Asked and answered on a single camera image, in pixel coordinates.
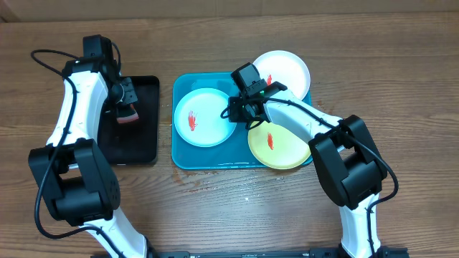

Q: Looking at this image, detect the light blue plate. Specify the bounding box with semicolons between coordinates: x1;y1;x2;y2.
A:
174;88;236;148

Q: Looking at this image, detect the yellow plate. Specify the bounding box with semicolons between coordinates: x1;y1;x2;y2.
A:
247;122;311;170

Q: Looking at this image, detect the white plate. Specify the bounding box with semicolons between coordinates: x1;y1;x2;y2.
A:
253;50;311;100

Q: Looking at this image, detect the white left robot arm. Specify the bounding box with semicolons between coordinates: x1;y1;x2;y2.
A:
28;34;156;257

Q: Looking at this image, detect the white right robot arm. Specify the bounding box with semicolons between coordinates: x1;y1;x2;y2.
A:
221;63;394;257

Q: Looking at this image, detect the teal plastic tray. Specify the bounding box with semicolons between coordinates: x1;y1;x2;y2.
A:
171;72;313;171

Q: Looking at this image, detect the black water tray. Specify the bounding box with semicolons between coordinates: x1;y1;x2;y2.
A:
98;75;160;165

